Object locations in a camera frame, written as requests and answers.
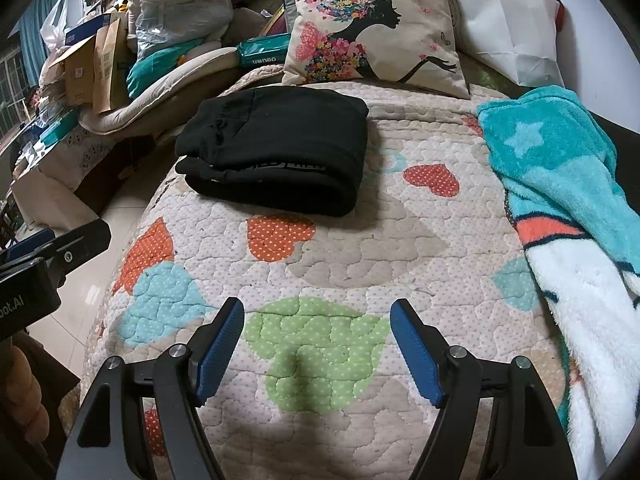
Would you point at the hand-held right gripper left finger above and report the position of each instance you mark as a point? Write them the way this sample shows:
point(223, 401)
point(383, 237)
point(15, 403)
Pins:
point(217, 355)

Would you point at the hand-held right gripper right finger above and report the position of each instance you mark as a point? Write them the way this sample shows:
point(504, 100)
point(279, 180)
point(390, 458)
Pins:
point(417, 355)

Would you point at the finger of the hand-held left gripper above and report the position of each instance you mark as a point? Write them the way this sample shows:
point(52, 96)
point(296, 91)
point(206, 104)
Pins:
point(30, 242)

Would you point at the black pants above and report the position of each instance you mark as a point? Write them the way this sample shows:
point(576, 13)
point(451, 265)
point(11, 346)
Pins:
point(280, 140)

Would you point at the table with lace tablecloth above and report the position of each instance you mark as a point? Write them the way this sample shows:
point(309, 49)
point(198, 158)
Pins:
point(65, 160)

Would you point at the teal flat box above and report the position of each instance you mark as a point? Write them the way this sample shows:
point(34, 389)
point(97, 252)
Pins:
point(60, 130)

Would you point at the heart print quilted blanket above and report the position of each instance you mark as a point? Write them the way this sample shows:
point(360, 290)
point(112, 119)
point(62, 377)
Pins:
point(340, 260)

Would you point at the plain brown cardboard box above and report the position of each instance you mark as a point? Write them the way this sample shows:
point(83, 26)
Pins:
point(75, 70)

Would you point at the printed brown cardboard box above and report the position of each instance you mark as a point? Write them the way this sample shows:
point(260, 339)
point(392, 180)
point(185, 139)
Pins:
point(107, 60)

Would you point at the teal towel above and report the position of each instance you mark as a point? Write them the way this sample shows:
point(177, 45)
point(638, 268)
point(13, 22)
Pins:
point(150, 67)

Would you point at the teal curtain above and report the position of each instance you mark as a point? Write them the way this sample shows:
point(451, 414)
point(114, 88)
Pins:
point(35, 30)

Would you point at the beige lounge chair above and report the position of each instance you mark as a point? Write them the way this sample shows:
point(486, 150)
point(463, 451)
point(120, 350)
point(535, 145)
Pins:
point(175, 85)

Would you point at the white plastic bag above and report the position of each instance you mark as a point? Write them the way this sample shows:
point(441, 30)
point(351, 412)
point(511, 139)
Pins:
point(52, 25)

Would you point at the blue box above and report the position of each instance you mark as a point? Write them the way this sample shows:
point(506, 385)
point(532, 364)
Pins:
point(85, 30)

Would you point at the teal star fleece blanket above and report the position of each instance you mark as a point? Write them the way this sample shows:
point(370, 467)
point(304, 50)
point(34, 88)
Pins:
point(560, 175)

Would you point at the clear plastic bag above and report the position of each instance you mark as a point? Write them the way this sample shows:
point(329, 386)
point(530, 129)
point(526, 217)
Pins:
point(170, 15)

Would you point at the teal tissue packet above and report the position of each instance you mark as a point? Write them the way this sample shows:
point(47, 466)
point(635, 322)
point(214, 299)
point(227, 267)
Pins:
point(260, 52)

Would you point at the floral figure printed cushion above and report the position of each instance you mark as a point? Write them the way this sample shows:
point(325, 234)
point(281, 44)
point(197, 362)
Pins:
point(350, 35)

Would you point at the white paper bag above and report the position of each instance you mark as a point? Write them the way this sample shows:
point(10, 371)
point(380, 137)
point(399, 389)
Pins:
point(505, 25)

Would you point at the grey fabric bag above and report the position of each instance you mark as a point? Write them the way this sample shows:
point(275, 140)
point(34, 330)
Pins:
point(289, 10)

